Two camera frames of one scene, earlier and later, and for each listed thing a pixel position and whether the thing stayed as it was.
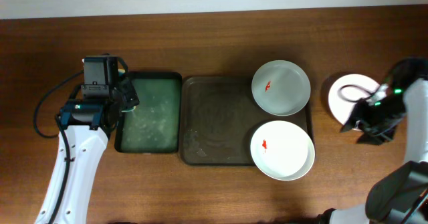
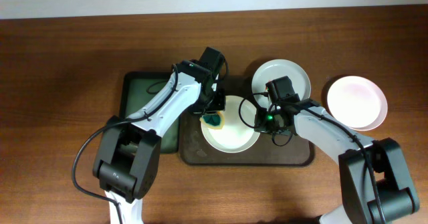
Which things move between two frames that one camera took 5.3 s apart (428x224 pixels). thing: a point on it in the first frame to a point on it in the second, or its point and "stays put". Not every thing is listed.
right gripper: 378,135 to 261,126
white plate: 281,87 stays put
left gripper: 133,97 to 200,109
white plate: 282,150 to 237,134
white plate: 341,108 stays put
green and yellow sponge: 122,72 to 212,121
